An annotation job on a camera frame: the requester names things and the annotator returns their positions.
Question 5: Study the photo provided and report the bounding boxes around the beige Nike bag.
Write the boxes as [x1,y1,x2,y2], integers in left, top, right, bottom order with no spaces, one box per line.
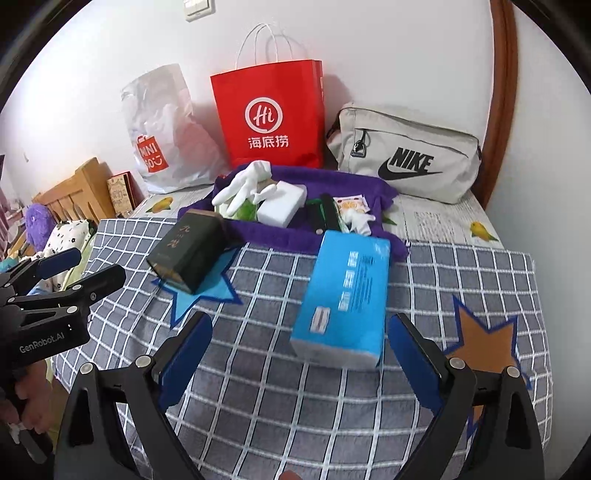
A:
[327,102,481,204]

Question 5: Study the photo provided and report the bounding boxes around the red Haidilao paper bag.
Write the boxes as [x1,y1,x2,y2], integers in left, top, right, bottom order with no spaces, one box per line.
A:
[211,59,325,168]

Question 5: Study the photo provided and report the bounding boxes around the white Miniso plastic bag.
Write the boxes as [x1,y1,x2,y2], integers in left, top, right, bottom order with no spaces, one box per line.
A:
[120,64,228,194]

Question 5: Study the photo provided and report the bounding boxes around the white foam sponge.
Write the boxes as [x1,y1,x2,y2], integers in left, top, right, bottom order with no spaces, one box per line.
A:
[257,181,308,228]

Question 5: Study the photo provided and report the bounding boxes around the person's left hand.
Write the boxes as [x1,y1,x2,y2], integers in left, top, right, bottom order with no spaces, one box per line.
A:
[1,360,52,434]

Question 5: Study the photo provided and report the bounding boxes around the dark green tea tin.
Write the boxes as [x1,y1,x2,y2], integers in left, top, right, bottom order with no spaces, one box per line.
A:
[146,209,228,294]

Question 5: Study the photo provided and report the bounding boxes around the purple towel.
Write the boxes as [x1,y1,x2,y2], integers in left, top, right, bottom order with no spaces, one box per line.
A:
[177,163,411,264]

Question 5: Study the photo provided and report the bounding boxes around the black watch strap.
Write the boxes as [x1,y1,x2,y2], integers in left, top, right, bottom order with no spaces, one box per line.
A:
[317,193,344,234]

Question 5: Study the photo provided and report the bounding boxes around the green snack packet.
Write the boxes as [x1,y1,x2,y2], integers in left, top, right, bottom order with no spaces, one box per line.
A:
[305,199,325,235]

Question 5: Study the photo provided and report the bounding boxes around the small patterned box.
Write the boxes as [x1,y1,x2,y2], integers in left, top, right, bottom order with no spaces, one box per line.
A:
[107,171,143,218]

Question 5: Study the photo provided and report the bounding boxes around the white spotted pillow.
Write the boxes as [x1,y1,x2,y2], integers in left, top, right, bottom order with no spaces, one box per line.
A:
[41,219,93,292]

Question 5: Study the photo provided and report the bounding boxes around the white gloves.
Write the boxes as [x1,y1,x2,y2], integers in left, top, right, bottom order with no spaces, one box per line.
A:
[211,160,277,216]

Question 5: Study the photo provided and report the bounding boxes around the light green wipes pack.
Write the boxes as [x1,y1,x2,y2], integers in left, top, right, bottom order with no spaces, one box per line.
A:
[230,199,259,222]

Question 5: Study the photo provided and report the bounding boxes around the wooden headboard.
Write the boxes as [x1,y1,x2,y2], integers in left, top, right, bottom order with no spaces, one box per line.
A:
[33,158,116,224]

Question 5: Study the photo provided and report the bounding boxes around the white wall switch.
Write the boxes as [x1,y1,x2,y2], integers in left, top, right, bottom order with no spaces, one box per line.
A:
[182,0,214,22]

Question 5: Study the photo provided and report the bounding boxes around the blue tissue pack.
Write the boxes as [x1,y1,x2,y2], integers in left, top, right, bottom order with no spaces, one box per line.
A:
[290,231,390,371]

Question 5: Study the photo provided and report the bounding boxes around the orange fruit pattern packet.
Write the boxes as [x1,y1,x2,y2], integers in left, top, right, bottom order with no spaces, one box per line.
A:
[334,195,370,214]

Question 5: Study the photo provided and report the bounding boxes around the purple plush toy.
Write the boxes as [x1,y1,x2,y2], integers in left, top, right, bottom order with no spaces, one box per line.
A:
[25,203,56,252]

